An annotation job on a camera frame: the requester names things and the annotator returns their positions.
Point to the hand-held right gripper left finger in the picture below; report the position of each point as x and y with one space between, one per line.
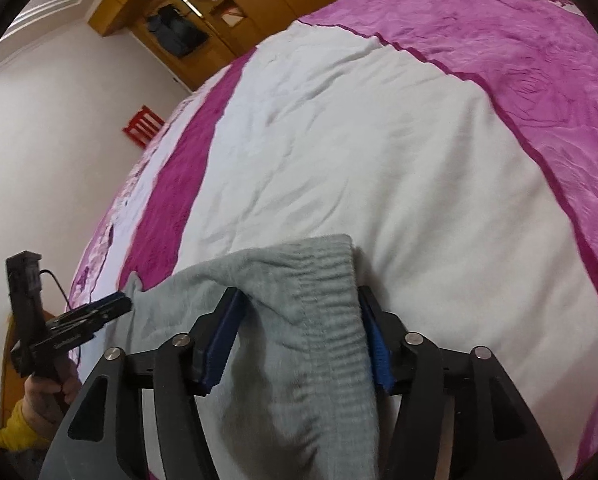
224 340

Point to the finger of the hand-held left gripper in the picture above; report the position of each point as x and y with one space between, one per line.
104 310

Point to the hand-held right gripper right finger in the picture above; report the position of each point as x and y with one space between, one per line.
376 350

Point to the grey pants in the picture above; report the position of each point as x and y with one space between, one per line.
299 360

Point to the person's left forearm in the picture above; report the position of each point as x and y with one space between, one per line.
21 430

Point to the person's left hand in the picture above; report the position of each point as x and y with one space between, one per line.
41 395

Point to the red wooden chair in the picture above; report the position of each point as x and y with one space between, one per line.
141 127

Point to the floral pink bedspread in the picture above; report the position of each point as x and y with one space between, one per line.
354 160

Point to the dark hanging clothing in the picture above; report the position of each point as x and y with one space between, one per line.
179 35

